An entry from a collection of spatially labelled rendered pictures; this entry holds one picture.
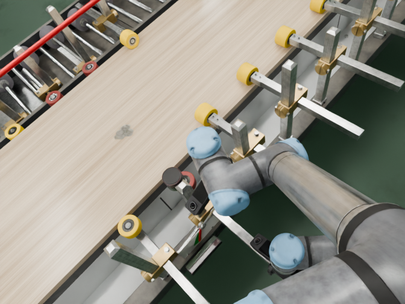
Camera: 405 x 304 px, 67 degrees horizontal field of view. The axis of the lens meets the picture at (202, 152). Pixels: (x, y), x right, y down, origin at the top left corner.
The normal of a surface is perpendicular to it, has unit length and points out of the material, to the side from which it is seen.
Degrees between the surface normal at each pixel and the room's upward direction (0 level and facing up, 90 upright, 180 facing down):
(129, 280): 0
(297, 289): 46
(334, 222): 62
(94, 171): 0
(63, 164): 0
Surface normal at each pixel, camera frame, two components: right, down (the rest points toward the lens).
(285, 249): -0.20, -0.47
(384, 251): -0.32, -0.93
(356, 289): -0.34, -0.77
